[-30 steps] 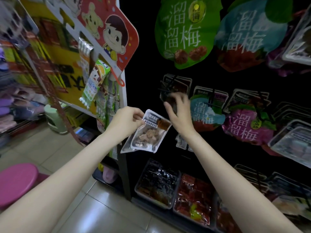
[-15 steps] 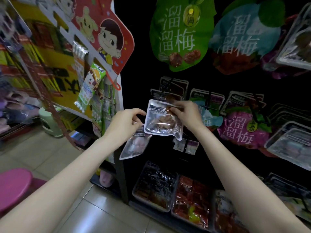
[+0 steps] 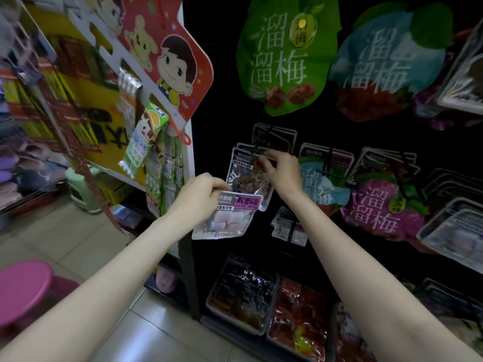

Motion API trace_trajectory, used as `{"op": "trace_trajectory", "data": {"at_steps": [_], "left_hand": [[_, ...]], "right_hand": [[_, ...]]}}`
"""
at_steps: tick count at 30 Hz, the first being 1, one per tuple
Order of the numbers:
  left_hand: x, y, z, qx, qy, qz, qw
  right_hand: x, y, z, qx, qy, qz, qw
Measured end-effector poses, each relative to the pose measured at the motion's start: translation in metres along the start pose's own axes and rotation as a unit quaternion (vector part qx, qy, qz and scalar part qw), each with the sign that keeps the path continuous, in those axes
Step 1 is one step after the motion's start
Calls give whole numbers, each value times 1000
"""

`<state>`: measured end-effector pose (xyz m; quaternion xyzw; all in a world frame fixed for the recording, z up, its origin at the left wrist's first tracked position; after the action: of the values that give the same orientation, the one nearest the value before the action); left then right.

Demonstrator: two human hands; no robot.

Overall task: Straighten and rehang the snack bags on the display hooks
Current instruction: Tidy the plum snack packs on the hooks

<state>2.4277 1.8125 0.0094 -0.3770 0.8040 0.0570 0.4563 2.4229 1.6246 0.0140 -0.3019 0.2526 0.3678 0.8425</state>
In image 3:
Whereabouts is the person's left hand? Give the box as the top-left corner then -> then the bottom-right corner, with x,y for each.
165,173 -> 229,232

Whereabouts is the person's right hand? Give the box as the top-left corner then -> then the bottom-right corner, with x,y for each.
257,149 -> 305,207

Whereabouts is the clear pink marshmallow packet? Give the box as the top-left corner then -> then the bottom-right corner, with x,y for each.
192,191 -> 264,240

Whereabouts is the small teal round snack bag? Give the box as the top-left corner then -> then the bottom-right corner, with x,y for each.
300,158 -> 352,216

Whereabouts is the small clear purple-label pouch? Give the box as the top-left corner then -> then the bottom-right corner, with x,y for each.
270,206 -> 310,247

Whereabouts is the large green round snack bag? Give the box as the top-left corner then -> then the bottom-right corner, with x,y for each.
236,0 -> 342,118

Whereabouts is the large teal round snack bag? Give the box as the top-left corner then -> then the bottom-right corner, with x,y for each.
328,4 -> 454,123

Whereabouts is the row of small clear pouches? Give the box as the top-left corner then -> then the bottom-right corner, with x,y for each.
400,277 -> 483,329

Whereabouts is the large clear dark-candy snack bag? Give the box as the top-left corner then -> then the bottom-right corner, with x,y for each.
438,19 -> 483,115

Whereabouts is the person's left forearm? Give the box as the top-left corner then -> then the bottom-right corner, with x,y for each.
0,215 -> 190,362

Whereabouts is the person's right forearm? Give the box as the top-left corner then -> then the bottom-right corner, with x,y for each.
287,191 -> 480,362

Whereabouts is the red cartoon display card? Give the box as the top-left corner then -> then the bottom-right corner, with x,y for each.
79,0 -> 214,144

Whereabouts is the small pink floor object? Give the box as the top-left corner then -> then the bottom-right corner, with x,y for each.
154,266 -> 181,295

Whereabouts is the bunch of hanging candy sticks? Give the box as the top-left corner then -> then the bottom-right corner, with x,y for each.
117,67 -> 188,217

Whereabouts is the clear tray of dark candies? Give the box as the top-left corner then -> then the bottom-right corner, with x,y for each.
206,254 -> 280,336

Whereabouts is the green plastic stool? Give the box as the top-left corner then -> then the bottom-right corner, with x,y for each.
64,165 -> 133,216

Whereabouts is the red patterned hanging strip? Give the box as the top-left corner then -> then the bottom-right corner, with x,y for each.
0,64 -> 125,232

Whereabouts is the clear tray of red candies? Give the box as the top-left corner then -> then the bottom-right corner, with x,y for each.
266,277 -> 332,362

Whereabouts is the yellow poster board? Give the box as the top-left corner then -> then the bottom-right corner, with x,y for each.
26,4 -> 148,186

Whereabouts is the row of pastel slippers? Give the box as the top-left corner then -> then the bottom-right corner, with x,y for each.
0,109 -> 70,212

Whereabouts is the clear tray of mixed candies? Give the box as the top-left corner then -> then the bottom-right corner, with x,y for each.
332,301 -> 378,362

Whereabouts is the pink plastic stool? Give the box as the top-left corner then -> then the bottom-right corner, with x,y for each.
0,260 -> 80,332

